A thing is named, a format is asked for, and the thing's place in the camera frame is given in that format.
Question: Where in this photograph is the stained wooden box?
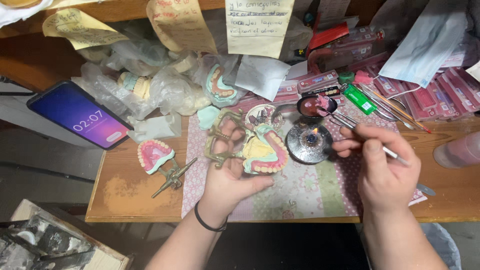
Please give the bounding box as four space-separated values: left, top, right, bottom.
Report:
0 199 134 270

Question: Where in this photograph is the pile of pink tooth cards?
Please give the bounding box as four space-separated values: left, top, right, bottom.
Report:
237 25 480 122

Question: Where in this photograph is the small yellow handwritten note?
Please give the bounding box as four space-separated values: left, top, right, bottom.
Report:
42 8 129 51

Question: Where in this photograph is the yellow plaster model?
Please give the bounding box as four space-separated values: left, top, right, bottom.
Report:
117 71 152 100

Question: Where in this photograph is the folded clear plastic bag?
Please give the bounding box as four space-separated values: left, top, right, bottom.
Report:
127 112 183 144

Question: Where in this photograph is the small glass dish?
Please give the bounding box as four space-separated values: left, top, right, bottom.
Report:
245 104 283 132

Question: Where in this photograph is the white cloth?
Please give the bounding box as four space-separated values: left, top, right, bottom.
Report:
0 0 54 28

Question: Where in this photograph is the floral paper mat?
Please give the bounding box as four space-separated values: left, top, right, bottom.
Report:
181 98 428 220

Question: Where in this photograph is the pink wax lump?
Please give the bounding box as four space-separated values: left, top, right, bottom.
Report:
354 70 374 86

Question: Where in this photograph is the person's left hand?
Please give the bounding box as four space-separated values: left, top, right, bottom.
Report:
198 118 276 220

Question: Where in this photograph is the red packet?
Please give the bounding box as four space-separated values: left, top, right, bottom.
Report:
308 21 350 50

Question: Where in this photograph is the green dental model with teeth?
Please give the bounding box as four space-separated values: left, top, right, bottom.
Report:
205 64 239 108

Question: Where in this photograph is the large yellow handwritten note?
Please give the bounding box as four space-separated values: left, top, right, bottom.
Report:
224 0 295 60

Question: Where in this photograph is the heap of clear plastic bags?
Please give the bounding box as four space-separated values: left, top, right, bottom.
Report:
71 19 314 121

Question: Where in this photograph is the black wrist band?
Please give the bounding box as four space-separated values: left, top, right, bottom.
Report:
194 200 229 233

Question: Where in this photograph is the black smartphone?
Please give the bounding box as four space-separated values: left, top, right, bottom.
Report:
26 80 134 151

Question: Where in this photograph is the green lighter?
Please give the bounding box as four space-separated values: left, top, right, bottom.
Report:
343 83 378 116

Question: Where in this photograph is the metal wax spatula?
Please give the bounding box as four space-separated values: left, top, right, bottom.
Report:
318 107 437 196

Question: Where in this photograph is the metal alcohol burner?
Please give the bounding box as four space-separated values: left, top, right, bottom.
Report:
285 120 334 165

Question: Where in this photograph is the curled yellow handwritten note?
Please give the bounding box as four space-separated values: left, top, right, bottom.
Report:
146 0 218 55

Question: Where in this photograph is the brass articulator with denture model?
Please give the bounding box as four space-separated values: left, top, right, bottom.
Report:
204 108 290 175

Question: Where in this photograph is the light blue face mask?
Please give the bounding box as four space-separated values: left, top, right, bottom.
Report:
378 0 470 89

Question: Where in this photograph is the pink plastic bottle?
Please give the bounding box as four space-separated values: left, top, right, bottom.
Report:
433 131 480 170

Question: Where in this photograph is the person's right hand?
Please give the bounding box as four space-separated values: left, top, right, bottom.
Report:
332 124 422 213

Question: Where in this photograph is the metal spoon with pink wax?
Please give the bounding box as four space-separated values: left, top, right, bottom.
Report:
271 94 338 119

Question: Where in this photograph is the grey trash bag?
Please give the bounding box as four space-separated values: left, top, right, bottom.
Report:
419 223 462 270

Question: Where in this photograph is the white paper sheet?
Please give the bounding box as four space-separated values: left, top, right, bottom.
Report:
235 55 292 102

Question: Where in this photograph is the orange handled instrument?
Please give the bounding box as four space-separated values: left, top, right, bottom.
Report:
365 86 432 134

